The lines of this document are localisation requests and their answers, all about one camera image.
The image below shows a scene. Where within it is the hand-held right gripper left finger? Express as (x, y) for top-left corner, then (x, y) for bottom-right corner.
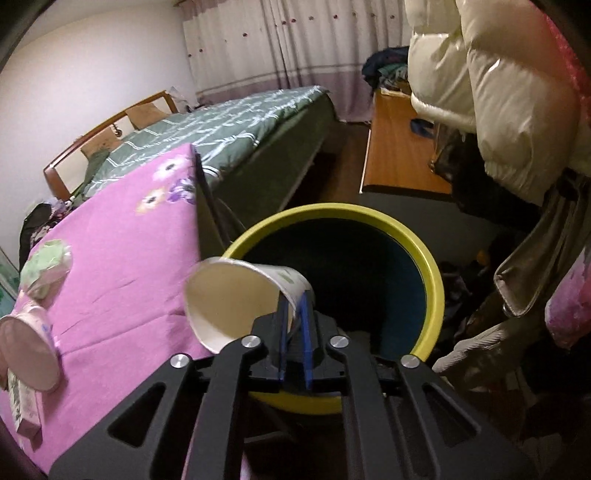
(48, 295), (289, 480)

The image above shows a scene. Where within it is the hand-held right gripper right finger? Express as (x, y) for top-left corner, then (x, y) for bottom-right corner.
(297, 294), (539, 480)

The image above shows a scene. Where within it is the white paper cup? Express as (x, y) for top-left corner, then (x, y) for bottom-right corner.
(185, 257), (314, 355)

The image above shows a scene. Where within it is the yellow rimmed dark waste bin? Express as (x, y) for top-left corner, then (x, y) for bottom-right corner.
(221, 203), (446, 416)

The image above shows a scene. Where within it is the green print paper cup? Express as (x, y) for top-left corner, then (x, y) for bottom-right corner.
(21, 240), (74, 301)

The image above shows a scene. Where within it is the pink paper cup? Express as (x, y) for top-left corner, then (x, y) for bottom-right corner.
(0, 305), (63, 393)

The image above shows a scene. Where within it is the small green white carton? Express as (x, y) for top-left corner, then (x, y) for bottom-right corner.
(7, 369), (44, 439)

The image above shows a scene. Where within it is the dark clothes heap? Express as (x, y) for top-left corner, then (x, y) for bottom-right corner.
(438, 261), (492, 324)

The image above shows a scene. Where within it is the pink floral tablecloth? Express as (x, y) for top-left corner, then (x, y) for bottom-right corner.
(14, 143), (232, 480)

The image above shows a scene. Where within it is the wooden top cabinet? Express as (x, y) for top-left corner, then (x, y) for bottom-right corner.
(359, 88), (532, 259)

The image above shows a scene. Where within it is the green patterned quilt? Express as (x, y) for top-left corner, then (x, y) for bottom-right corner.
(81, 85), (345, 241)

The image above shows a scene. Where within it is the black garment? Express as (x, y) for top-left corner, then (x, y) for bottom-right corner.
(434, 134), (541, 232)

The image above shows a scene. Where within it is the beige coat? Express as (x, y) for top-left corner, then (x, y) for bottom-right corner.
(434, 185), (587, 374)

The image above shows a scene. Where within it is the pink floral cloth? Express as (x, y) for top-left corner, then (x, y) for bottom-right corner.
(545, 244), (591, 352)

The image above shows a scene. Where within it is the black bag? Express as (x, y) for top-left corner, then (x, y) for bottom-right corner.
(18, 200), (58, 273)

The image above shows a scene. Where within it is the wooden bed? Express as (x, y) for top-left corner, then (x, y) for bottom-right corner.
(44, 85), (345, 241)

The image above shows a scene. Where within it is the pile of dark clothes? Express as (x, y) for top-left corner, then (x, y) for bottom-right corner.
(361, 46), (411, 93)

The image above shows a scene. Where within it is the white and mauve curtain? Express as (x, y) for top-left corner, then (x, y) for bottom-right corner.
(182, 0), (411, 123)

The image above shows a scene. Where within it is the cream puffer jacket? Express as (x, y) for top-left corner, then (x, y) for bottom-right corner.
(404, 0), (591, 204)

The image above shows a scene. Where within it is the red dotted cloth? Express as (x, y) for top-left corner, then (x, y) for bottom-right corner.
(549, 14), (591, 112)

